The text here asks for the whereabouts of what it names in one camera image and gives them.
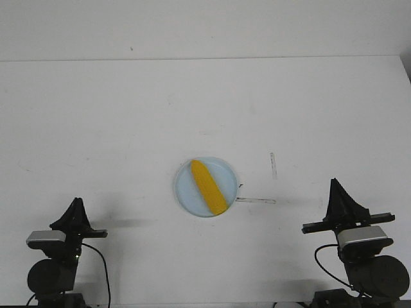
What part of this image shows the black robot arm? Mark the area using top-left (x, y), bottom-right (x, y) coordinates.
top-left (302, 178), bottom-right (410, 307)
top-left (26, 198), bottom-right (108, 307)

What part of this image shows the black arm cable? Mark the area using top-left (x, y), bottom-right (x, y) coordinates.
top-left (26, 243), bottom-right (112, 308)
top-left (313, 244), bottom-right (373, 299)

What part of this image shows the yellow corn cob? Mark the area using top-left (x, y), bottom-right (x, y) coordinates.
top-left (191, 160), bottom-right (228, 216)

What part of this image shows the vertical clear tape strip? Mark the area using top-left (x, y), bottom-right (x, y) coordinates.
top-left (270, 152), bottom-right (277, 179)

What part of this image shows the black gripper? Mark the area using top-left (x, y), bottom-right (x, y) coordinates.
top-left (302, 178), bottom-right (394, 239)
top-left (49, 198), bottom-right (108, 259)

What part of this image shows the light blue round plate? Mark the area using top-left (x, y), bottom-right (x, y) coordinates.
top-left (173, 157), bottom-right (239, 218)

